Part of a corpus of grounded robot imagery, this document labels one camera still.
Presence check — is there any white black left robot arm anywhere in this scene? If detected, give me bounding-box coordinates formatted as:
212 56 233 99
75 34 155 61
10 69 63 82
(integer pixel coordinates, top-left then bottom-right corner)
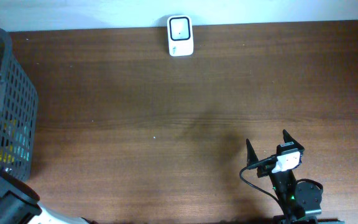
0 170 91 224

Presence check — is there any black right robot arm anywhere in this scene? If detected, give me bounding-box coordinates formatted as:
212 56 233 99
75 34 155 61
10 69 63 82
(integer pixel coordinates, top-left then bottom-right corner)
239 130 343 224

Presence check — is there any grey plastic mesh basket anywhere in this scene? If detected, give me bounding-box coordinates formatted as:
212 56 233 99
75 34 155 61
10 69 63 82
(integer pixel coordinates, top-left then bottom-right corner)
0 29 39 182

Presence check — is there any mint green tissue packet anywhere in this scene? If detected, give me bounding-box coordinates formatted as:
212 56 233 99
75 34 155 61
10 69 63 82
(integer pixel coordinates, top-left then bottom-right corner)
12 125 30 161

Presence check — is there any black right camera cable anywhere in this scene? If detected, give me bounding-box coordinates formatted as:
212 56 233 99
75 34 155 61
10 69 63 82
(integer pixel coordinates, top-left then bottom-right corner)
239 155 288 218

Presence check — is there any yellow snack packet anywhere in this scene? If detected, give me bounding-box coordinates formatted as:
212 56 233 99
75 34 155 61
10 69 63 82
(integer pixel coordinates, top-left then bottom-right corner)
0 119 17 164

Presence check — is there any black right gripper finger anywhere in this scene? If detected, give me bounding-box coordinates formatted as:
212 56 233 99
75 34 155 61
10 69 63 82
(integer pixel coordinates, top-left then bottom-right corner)
283 129 304 150
246 139 259 166

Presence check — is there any white barcode scanner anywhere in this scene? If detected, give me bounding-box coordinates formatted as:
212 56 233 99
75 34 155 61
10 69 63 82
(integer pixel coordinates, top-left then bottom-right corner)
167 15 194 57

